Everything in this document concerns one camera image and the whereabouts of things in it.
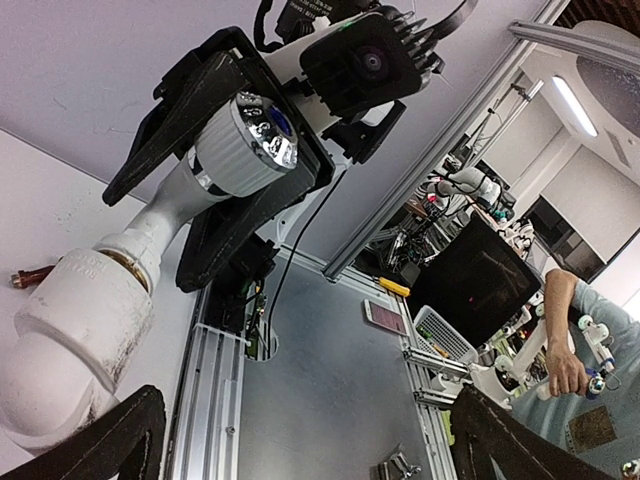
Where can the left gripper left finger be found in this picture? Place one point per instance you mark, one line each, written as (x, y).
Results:
(125, 443)

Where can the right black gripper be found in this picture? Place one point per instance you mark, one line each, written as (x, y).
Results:
(190, 93)

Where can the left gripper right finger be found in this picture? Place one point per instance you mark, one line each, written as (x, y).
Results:
(487, 436)

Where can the white faucet chrome knob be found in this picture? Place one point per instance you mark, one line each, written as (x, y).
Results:
(248, 144)

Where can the white elbow fitting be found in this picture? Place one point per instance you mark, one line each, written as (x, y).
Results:
(76, 335)

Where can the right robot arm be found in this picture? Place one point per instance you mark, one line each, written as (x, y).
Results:
(300, 220)

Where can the white perforated basket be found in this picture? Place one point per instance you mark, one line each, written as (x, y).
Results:
(434, 334)

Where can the man in teal shirt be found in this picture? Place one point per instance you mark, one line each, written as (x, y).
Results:
(603, 432)

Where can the pink smartphone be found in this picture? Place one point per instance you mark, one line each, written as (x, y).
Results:
(384, 318)

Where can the black monitor screen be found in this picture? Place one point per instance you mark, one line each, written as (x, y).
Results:
(476, 284)

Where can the round speckled ceiling panel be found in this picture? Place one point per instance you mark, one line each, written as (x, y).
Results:
(615, 89)

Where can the aluminium front rail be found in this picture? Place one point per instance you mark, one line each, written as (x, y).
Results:
(204, 439)

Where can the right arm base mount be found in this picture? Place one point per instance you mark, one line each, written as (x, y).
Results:
(245, 290)

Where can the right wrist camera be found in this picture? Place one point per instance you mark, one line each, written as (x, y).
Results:
(355, 65)

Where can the aluminium overhead frame beam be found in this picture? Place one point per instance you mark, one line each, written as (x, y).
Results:
(523, 37)

